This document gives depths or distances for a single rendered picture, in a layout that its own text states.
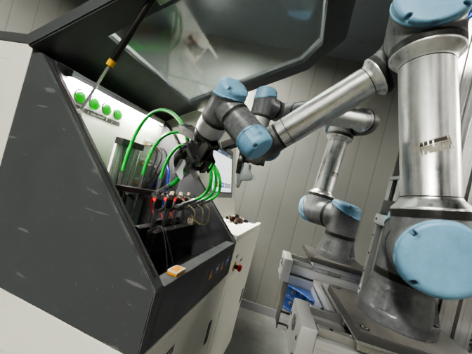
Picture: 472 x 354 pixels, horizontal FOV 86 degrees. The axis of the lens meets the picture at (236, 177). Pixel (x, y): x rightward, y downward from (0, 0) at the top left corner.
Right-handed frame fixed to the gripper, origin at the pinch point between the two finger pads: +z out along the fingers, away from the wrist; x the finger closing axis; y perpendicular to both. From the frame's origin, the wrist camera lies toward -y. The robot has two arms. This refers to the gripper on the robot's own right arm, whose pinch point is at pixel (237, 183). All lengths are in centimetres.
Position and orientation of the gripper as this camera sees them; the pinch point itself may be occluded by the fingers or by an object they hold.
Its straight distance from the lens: 89.6
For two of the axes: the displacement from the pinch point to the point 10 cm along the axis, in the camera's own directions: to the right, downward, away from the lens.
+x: 2.6, 0.8, 9.6
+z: -2.5, 9.7, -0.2
